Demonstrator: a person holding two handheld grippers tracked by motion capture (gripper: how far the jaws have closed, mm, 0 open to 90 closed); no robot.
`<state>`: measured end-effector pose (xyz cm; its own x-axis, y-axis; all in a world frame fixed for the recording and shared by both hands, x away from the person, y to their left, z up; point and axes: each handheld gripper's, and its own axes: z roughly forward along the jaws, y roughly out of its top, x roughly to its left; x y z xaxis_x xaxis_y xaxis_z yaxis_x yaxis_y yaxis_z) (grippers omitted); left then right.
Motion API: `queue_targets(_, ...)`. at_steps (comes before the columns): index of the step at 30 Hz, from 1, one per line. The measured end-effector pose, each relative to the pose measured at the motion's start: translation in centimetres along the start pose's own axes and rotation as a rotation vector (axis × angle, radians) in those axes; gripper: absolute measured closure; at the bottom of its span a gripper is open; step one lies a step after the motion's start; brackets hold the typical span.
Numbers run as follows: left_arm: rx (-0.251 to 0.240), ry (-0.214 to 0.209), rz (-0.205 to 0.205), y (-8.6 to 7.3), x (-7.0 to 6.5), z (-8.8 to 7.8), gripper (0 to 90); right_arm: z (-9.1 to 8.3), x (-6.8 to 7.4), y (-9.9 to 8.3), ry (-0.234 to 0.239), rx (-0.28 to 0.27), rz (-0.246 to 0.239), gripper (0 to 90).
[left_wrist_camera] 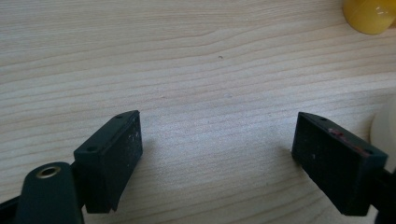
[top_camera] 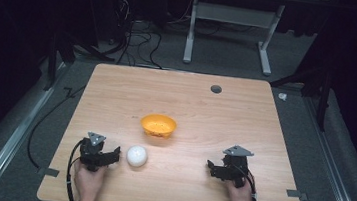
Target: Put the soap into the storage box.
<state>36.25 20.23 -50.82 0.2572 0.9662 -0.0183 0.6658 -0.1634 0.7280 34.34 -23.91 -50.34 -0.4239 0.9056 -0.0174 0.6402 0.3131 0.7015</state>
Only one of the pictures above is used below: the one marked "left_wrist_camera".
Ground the yellow plastic cup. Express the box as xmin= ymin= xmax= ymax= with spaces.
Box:
xmin=342 ymin=0 xmax=396 ymax=35

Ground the white round object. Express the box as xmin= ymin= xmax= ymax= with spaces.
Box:
xmin=369 ymin=98 xmax=396 ymax=165

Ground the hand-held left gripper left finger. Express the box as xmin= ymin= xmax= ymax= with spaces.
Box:
xmin=73 ymin=109 xmax=144 ymax=215

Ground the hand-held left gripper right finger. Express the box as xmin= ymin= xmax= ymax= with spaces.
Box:
xmin=290 ymin=111 xmax=389 ymax=217

